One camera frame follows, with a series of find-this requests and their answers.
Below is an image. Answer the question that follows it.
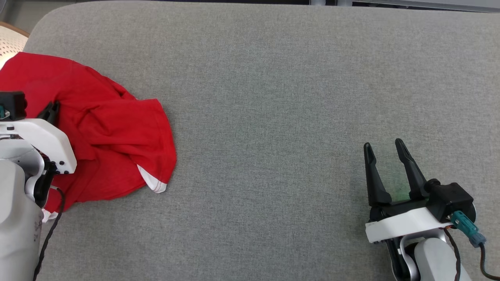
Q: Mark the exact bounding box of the thin black cable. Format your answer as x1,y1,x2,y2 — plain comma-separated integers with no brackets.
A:
32,187,66,281
443,228,462,281

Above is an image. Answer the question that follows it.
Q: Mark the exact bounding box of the cream perforated laundry basket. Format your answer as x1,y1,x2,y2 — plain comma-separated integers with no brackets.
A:
0,21,30,71

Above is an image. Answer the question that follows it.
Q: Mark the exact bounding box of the right thin black cable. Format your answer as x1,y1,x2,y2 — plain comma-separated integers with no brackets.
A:
443,228,462,281

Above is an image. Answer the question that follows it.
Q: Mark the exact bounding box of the red garment striped collar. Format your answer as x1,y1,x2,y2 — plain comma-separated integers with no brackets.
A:
0,52,177,224

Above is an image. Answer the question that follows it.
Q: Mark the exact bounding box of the right teal cable connector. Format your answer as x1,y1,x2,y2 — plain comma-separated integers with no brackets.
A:
449,211,487,248

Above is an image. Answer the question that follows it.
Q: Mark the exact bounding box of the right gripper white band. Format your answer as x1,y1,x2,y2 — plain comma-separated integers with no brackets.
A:
363,138,448,244

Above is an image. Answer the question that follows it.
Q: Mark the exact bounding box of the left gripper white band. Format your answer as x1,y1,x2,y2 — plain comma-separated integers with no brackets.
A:
0,100,77,175

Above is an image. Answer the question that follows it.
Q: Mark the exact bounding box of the left thin black cable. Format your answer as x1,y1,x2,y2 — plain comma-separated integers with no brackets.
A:
32,187,66,281

